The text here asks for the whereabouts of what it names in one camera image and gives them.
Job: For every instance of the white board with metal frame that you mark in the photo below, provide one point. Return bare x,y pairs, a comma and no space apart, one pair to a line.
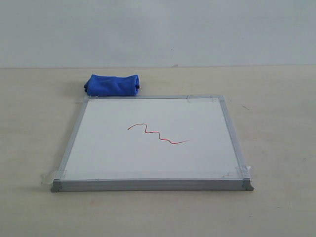
153,143

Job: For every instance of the blue cloth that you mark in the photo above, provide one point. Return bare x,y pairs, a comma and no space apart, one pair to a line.
112,86

